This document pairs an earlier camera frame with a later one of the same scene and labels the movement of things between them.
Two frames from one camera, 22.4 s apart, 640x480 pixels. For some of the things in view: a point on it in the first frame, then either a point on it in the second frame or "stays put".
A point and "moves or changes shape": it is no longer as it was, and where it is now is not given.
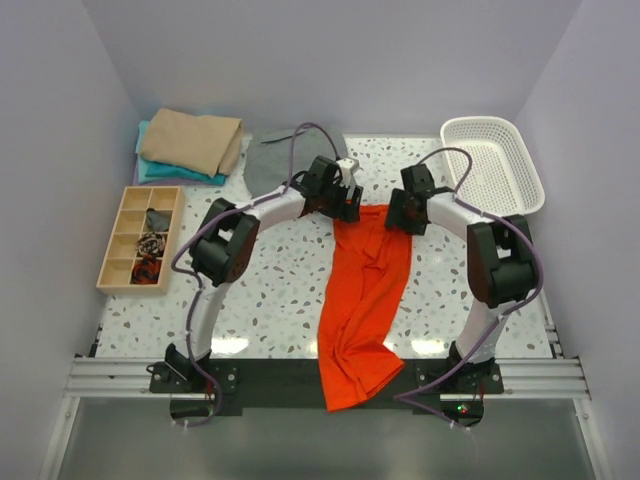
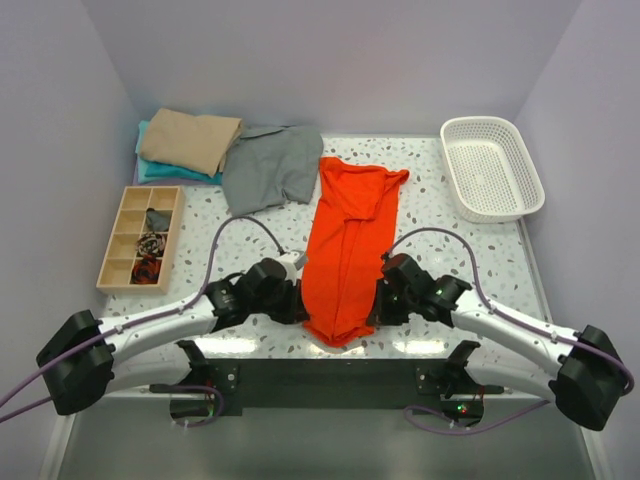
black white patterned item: (151, 244) stays put
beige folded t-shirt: (209, 143) stays put
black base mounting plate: (455, 386) to (330, 384)
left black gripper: (343, 211) to (295, 312)
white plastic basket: (502, 177) stays put
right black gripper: (393, 216) to (379, 315)
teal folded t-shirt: (153, 170) stays put
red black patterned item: (146, 270) stays put
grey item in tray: (158, 220) stays put
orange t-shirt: (367, 266) moves or changes shape
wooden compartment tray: (145, 245) stays put
